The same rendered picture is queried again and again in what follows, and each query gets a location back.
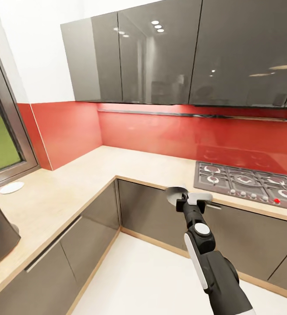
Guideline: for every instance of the countertop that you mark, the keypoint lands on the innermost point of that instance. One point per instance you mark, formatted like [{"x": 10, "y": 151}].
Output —
[
  {"x": 161, "y": 171},
  {"x": 43, "y": 207}
]

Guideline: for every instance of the burner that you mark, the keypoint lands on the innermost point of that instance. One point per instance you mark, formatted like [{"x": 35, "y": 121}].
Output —
[{"x": 249, "y": 184}]

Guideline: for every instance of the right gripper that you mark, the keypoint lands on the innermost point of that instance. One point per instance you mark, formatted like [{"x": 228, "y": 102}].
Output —
[{"x": 183, "y": 206}]

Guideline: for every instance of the saucer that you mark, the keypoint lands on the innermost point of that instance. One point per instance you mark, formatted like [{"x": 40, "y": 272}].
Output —
[{"x": 11, "y": 187}]

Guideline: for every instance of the fixed window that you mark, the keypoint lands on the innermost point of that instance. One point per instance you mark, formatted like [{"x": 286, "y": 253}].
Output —
[{"x": 18, "y": 157}]

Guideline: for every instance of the paper coffee filter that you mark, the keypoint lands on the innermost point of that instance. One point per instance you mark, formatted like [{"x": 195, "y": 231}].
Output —
[{"x": 175, "y": 192}]

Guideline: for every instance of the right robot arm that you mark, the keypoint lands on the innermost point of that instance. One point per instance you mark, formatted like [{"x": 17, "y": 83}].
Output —
[{"x": 217, "y": 275}]

